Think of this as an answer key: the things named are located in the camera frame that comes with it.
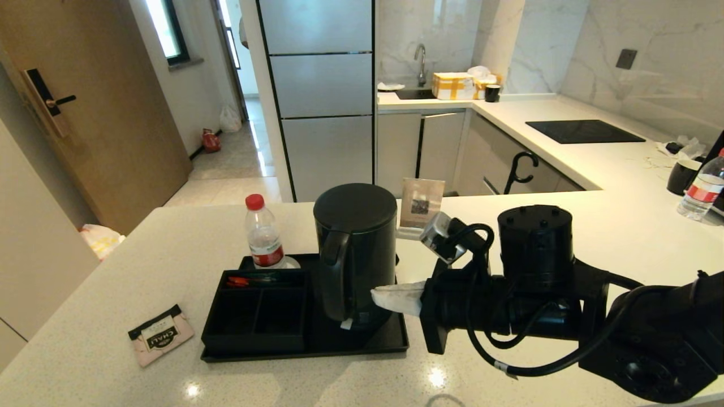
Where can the white yellow plastic bag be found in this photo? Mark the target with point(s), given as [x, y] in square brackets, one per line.
[102, 240]

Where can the brown wooden door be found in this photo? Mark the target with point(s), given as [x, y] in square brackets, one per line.
[113, 141]

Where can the grey kitchen base cabinets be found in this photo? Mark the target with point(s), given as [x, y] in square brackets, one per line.
[441, 152]

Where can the water bottle on tray red cap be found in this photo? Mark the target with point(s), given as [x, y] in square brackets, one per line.
[263, 237]

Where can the small black cup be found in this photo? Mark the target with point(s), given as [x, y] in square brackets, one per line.
[492, 93]

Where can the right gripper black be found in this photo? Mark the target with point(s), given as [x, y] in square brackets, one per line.
[458, 305]

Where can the red sachet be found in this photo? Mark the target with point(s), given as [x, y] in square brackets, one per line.
[243, 280]

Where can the grey wall outlet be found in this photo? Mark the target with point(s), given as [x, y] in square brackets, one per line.
[626, 59]

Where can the window with dark frame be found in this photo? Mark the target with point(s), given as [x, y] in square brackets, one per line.
[164, 28]

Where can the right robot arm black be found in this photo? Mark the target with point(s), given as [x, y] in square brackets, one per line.
[650, 339]

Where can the silver refrigerator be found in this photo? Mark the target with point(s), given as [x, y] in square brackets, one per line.
[322, 85]

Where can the white round coaster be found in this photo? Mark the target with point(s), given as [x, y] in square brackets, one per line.
[292, 263]

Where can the red bag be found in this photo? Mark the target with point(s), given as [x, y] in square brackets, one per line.
[211, 141]

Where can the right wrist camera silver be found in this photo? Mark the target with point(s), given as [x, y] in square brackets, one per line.
[441, 237]

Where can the black mug with white inside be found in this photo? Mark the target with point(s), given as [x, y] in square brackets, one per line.
[680, 178]

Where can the large yellow taped cardboard box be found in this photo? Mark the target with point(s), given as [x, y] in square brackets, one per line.
[452, 86]

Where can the kitchen sink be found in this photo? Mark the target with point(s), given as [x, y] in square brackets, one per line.
[414, 94]

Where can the water bottle with red label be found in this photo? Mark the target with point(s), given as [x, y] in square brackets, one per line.
[700, 195]

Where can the beige cabinet panel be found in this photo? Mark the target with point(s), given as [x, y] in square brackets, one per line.
[34, 265]

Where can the white dish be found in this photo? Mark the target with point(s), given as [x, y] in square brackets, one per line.
[390, 86]

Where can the black electric kettle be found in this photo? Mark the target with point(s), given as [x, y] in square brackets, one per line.
[356, 254]

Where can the chrome faucet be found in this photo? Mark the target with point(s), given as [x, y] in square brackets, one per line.
[421, 61]

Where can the black compartment organizer box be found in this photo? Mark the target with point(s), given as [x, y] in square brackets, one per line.
[280, 316]

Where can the black induction cooktop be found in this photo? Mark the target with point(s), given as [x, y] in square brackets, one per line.
[582, 131]

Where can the crumpled clear plastic wrap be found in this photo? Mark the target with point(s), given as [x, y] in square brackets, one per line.
[687, 147]

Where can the pink CHALI tea bag packet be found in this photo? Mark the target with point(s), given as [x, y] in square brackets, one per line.
[161, 336]

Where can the acrylic QR code sign stand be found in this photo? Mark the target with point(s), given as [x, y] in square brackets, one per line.
[418, 195]

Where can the white crumpled tissue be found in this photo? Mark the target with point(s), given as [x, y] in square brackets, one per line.
[478, 71]

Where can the black serving tray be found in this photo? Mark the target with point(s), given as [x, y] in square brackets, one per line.
[384, 342]

